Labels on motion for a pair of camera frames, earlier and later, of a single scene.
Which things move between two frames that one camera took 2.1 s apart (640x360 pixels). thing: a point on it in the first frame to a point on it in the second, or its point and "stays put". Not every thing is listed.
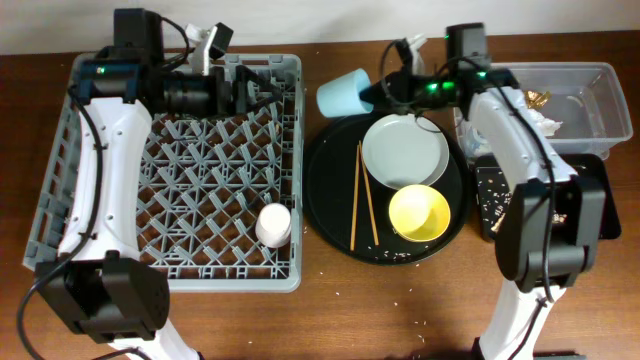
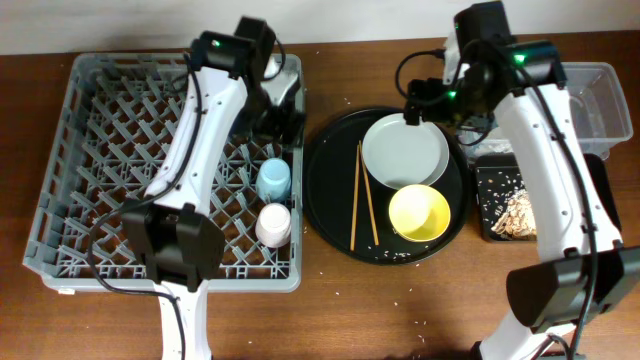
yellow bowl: [419, 212] stays put
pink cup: [273, 225] stays put
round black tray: [350, 210] stays put
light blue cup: [340, 96] to [274, 181]
